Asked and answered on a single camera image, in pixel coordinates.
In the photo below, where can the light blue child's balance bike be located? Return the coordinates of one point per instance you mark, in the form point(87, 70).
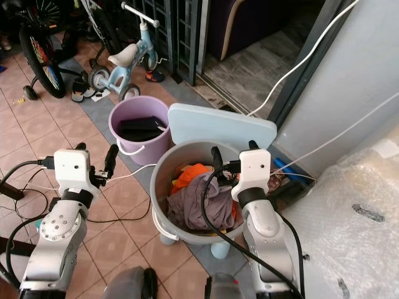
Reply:
point(128, 65)

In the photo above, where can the light blue plastic stool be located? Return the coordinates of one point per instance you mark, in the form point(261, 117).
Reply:
point(220, 249)

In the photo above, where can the black and white sandal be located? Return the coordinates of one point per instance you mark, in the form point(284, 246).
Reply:
point(84, 93)

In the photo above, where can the grey laundry tub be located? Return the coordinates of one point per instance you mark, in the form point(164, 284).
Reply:
point(165, 221)

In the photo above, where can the orange garment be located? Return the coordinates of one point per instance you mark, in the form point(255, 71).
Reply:
point(187, 174)

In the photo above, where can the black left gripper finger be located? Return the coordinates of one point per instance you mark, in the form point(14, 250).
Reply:
point(111, 159)
point(80, 147)

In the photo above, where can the black box in bucket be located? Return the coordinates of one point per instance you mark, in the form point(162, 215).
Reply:
point(140, 128)

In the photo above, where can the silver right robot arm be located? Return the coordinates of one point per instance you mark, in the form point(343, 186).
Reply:
point(268, 240)

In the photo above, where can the grey left robot foot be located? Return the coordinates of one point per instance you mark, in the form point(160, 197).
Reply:
point(131, 285)

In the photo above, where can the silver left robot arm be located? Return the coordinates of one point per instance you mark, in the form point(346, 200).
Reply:
point(58, 240)

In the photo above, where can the purple plastic bucket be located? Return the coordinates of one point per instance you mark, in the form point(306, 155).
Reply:
point(153, 144)

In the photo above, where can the red and black shoe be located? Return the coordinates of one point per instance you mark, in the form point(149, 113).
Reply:
point(154, 76)

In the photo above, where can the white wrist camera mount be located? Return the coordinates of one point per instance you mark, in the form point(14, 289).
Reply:
point(72, 169)
point(252, 168)

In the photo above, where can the clear bubble wrap cover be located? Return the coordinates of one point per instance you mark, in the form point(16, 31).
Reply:
point(349, 224)

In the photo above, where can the dark metal gate grille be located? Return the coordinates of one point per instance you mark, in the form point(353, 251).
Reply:
point(184, 34)

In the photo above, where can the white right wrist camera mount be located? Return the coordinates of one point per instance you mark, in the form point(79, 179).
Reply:
point(252, 168)

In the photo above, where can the light blue plastic lid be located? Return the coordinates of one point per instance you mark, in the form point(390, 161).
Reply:
point(215, 123)

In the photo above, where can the black child's bicycle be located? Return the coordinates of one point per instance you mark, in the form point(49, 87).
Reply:
point(42, 62)

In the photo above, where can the grey robot foot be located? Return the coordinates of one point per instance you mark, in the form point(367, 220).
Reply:
point(227, 288)
point(131, 285)

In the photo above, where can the grey right robot foot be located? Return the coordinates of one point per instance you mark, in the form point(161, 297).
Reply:
point(227, 288)

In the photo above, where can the grey garment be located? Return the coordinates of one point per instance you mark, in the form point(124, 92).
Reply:
point(196, 202)

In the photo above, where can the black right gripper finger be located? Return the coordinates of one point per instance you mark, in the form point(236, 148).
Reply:
point(253, 144)
point(217, 160)

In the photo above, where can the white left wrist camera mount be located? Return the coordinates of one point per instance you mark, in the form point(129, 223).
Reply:
point(72, 169)

